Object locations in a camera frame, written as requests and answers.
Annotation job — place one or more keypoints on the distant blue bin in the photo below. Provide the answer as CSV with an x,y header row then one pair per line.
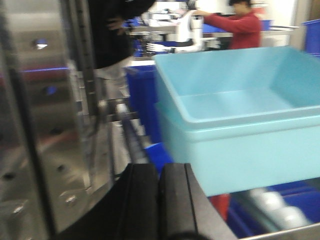
x,y
312,36

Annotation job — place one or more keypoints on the light teal plastic bin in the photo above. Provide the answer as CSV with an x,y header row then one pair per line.
x,y
239,158

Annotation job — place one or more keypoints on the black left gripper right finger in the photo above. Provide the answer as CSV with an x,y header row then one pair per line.
x,y
185,213

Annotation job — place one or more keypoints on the steel shelf front beam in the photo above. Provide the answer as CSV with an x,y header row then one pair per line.
x,y
309,232

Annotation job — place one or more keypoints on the lower blue bin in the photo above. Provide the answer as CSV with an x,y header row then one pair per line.
x,y
141,82

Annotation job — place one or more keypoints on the steel shelf upright post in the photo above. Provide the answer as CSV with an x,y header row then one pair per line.
x,y
53,168

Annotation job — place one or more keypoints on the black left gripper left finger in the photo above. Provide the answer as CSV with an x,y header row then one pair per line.
x,y
129,211

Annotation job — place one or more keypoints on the person in black top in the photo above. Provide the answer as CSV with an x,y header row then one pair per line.
x,y
111,44

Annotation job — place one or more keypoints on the person in red sweater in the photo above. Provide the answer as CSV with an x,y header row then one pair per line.
x,y
244,25

